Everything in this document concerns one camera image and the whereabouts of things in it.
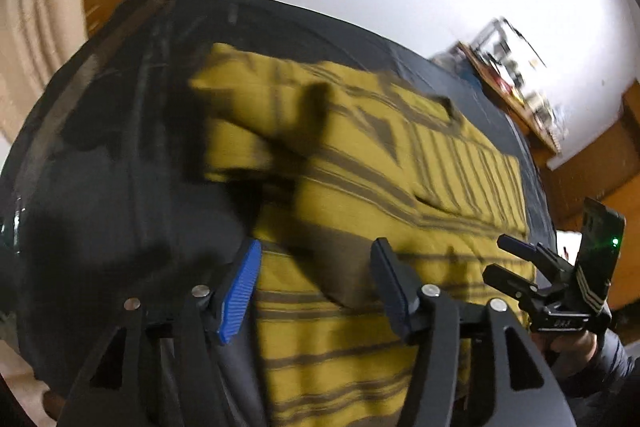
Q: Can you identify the brown wooden cabinet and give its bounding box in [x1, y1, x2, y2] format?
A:
[530, 79, 640, 308]

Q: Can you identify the black bed sheet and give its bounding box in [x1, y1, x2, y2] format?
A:
[0, 0, 558, 408]

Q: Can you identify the person's right hand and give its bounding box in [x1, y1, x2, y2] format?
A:
[535, 331, 601, 367]

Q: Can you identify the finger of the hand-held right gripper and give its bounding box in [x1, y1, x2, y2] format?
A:
[498, 234, 577, 281]
[482, 262, 557, 308]

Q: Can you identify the cluttered wooden shelf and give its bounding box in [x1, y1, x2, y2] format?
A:
[432, 17, 568, 155]

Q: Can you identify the yellow striped knit sweater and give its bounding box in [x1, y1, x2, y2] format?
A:
[189, 42, 531, 427]

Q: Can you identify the beige striped curtain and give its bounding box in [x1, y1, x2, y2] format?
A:
[0, 0, 93, 142]

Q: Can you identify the person's right forearm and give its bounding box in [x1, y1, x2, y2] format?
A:
[552, 329, 640, 400]

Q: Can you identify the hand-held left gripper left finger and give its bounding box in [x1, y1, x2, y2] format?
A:
[60, 238, 264, 427]

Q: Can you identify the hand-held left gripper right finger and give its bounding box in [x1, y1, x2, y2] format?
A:
[371, 237, 576, 427]

